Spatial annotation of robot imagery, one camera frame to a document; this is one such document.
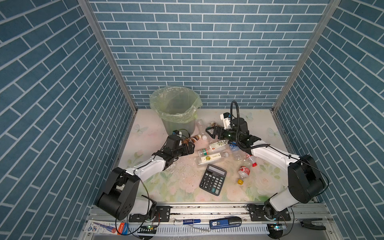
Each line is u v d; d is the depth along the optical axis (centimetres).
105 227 70
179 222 70
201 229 71
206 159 87
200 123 111
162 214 75
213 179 83
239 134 66
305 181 44
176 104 102
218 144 94
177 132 80
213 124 108
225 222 68
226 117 77
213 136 75
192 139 97
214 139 75
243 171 83
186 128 80
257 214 74
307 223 70
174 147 70
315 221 71
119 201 42
